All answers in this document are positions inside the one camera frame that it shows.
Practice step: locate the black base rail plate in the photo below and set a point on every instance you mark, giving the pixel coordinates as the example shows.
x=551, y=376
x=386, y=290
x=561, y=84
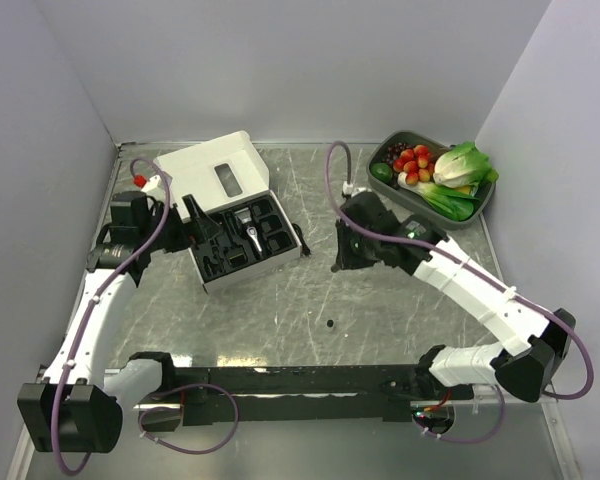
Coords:
x=206, y=395

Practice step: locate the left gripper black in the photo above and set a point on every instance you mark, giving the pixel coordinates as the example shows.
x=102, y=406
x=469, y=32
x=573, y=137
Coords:
x=202, y=227

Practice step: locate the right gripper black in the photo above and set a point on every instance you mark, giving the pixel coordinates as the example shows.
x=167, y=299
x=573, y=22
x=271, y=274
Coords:
x=345, y=259

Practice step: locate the green white cabbage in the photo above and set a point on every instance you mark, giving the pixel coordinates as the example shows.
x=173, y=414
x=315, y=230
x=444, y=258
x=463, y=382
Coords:
x=464, y=165

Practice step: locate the black silver hair trimmer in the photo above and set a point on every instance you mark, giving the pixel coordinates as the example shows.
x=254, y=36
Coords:
x=249, y=228

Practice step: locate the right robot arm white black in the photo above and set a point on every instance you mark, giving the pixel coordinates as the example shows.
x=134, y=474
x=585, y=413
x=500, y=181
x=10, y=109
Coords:
x=528, y=348

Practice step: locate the dark grey food tray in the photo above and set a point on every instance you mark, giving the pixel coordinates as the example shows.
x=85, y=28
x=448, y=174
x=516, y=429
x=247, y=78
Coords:
x=412, y=201

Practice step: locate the white box with black tray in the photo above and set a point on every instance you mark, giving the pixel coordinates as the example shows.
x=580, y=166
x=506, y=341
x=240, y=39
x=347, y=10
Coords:
x=224, y=175

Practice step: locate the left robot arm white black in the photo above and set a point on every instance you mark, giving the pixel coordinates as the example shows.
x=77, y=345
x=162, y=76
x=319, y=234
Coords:
x=74, y=408

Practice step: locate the bok choy vegetable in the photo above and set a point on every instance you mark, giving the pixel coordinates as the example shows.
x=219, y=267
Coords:
x=451, y=204

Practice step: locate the red strawberries cluster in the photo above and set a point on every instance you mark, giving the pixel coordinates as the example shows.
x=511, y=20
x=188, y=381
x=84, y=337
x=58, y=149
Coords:
x=415, y=165

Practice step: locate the green avocado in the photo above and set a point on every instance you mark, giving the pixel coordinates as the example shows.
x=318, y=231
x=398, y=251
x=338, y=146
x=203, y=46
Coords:
x=382, y=172

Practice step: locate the dark purple grapes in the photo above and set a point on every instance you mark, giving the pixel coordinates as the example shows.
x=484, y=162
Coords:
x=394, y=152

